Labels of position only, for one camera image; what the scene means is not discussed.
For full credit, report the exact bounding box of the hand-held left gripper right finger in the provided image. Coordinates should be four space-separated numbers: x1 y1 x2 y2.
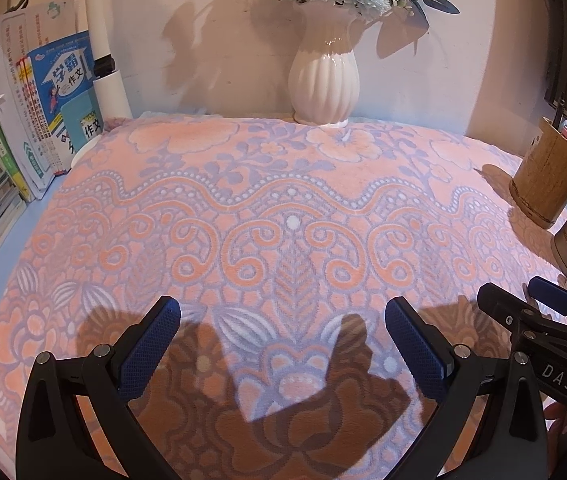
384 296 554 480

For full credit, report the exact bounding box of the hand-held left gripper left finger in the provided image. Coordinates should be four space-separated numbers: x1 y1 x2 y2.
15 296 182 480

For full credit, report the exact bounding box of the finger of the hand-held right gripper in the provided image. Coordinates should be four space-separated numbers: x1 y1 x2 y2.
528 276 567 333
478 282 567 346

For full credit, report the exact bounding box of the person's right hand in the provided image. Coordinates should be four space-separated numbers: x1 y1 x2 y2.
543 402 567 466

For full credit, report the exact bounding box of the wooden pen holder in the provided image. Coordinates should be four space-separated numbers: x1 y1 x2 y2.
509 116 567 230

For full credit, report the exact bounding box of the white desk lamp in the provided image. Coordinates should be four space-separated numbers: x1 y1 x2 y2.
71 0 135 167

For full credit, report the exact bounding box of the row of books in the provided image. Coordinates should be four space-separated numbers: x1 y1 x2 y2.
0 0 108 283

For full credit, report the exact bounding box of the white ribbed vase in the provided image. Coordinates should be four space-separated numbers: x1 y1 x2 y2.
287 0 361 126

